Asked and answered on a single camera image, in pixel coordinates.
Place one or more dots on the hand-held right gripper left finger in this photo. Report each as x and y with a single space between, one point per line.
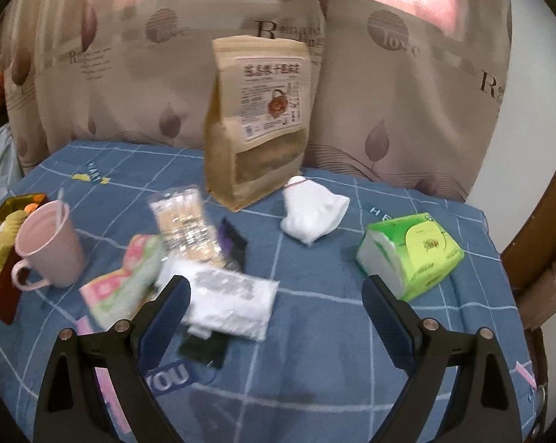
167 318

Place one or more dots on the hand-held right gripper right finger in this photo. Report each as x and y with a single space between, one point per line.
388 323

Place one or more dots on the pink and green packet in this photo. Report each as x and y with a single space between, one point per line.
121 281

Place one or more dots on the white plastic packet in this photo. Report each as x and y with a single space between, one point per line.
231 300

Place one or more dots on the cotton swab packet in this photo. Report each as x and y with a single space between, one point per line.
185 221

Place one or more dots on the white sock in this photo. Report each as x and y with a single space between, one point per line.
312 214

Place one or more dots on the red box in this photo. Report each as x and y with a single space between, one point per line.
5 295

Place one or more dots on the yellow-green fluffy cloth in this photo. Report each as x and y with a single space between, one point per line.
0 249

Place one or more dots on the dark flat packet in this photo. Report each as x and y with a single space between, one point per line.
204 350

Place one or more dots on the green and white carton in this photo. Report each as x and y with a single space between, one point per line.
411 249

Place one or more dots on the blue checked blanket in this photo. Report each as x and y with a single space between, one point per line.
305 355

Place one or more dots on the purple and black item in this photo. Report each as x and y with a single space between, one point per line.
234 242

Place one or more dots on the pink cup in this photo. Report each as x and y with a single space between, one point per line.
51 249

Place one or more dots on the clear straw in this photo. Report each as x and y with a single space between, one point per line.
59 203

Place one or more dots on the orange cloth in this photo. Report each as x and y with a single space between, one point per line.
32 203

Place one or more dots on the brown kraft paper bag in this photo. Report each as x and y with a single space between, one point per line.
259 157

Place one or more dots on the beige printed curtain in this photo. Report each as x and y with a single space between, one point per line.
121 78

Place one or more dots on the brown wooden frame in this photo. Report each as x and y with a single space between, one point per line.
545 249

